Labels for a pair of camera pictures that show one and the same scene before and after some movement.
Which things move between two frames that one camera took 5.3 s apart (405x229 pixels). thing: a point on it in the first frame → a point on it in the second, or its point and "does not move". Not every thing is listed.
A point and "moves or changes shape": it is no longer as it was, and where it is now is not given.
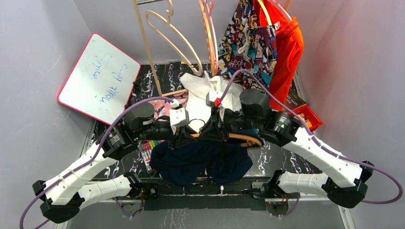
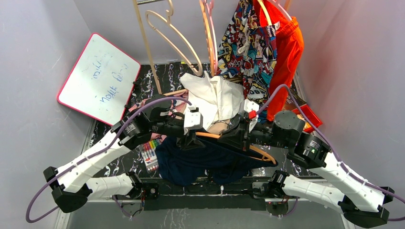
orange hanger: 250,140 moves or changes shape
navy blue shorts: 224,161 moves or changes shape
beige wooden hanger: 168,22 does not move
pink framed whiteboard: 99,81 does not move
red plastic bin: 309,116 does not move
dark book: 293,99 does not move
